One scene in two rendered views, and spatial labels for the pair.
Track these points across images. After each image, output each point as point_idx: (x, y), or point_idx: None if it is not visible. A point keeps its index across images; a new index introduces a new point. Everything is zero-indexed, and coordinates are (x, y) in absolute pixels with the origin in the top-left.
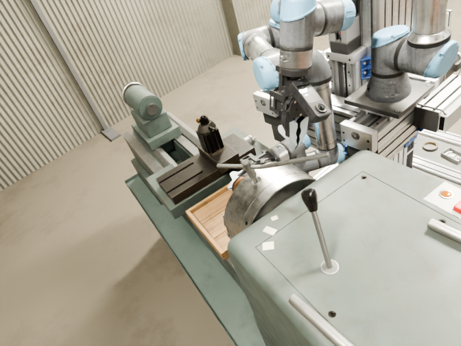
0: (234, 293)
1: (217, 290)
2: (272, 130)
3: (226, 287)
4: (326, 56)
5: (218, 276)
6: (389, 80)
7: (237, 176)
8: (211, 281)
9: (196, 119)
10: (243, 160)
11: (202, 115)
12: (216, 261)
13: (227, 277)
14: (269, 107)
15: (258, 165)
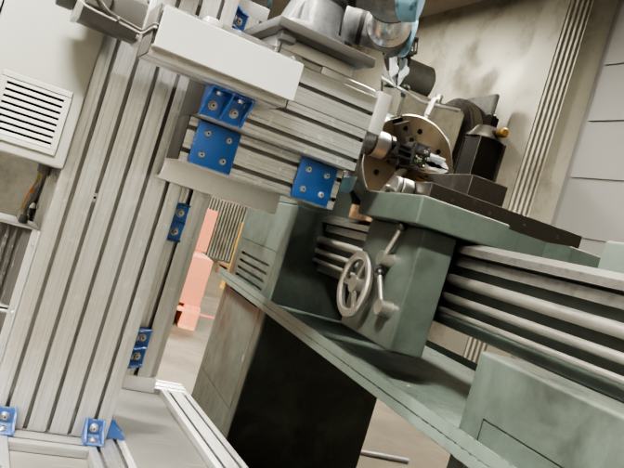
0: (431, 357)
1: (458, 367)
2: (340, 184)
3: (443, 362)
4: (266, 19)
5: (457, 370)
6: None
7: (436, 155)
8: (468, 372)
9: (507, 129)
10: (436, 98)
11: (493, 113)
12: (461, 375)
13: (442, 364)
14: (417, 52)
15: (423, 100)
